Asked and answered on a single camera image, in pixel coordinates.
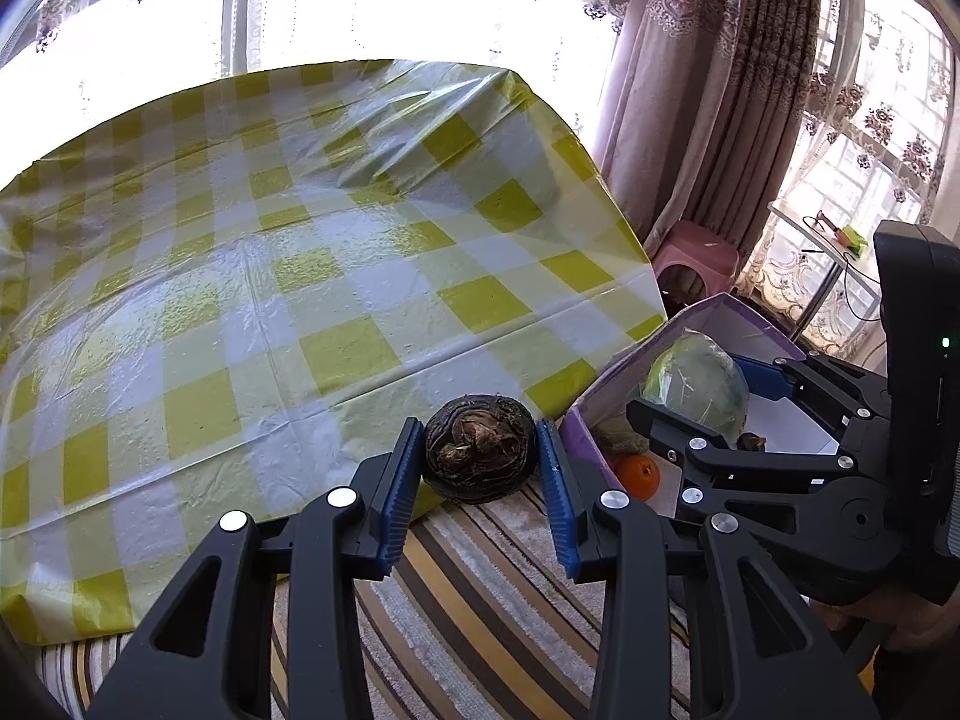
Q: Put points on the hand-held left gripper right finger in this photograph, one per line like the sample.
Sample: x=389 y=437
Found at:
x=562 y=502

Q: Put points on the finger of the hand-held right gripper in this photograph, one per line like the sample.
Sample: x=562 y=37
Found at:
x=750 y=461
x=757 y=369

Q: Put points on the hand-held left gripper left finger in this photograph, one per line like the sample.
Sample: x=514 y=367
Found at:
x=394 y=502

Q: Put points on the dark brown wrinkled fruit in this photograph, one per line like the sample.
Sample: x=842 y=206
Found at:
x=480 y=450
x=750 y=441

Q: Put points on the large plastic-wrapped green fruit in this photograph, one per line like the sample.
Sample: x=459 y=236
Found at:
x=697 y=382

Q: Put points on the large orange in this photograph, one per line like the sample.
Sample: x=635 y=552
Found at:
x=637 y=477

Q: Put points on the plastic-wrapped yellowish fruit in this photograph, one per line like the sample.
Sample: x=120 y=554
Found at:
x=616 y=436

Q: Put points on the purple cardboard box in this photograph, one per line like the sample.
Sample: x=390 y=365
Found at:
x=607 y=397

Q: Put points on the person's right forearm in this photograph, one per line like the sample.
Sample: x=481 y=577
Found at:
x=922 y=682

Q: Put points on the person's right hand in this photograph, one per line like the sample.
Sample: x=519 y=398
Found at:
x=907 y=626

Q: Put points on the pink plastic stool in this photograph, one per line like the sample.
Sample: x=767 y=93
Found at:
x=694 y=251

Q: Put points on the glass side table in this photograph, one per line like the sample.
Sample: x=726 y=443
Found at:
x=810 y=232

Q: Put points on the green yellow small item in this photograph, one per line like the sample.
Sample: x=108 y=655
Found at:
x=853 y=238

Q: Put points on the yellow checkered plastic tablecloth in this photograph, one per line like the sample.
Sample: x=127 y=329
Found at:
x=262 y=300

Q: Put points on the pink patterned curtain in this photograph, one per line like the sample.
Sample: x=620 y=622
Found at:
x=712 y=90

